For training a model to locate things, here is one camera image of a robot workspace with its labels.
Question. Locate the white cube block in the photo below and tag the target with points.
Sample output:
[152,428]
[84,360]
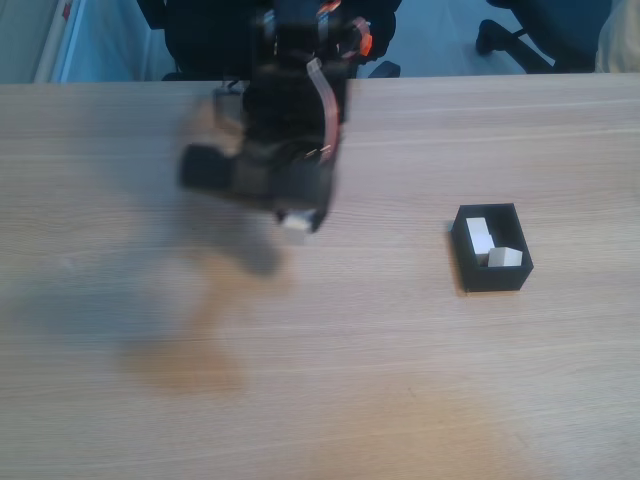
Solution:
[480,243]
[475,225]
[296,227]
[505,257]

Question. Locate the dark open box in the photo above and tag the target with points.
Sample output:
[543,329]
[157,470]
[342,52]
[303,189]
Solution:
[495,280]

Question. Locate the orange black table clamp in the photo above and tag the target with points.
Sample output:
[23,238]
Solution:
[365,40]

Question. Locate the white board panel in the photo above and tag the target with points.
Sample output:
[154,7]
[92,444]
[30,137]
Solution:
[90,40]

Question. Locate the person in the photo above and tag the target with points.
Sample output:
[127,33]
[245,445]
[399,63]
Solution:
[622,42]

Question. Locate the black oval camera box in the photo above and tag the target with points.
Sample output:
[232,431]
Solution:
[210,170]

